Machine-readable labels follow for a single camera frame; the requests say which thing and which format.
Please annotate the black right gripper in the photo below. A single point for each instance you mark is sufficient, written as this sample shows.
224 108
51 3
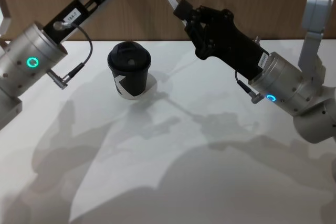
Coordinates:
231 40

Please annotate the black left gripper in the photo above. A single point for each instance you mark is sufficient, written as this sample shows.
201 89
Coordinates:
56 33

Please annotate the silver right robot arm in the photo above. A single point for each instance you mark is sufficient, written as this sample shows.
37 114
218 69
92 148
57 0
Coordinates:
283 85

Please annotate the black plastic cup lid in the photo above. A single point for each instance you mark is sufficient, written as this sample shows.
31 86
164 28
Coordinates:
128 56

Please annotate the black paper cup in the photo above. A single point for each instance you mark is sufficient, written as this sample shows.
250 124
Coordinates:
130 82

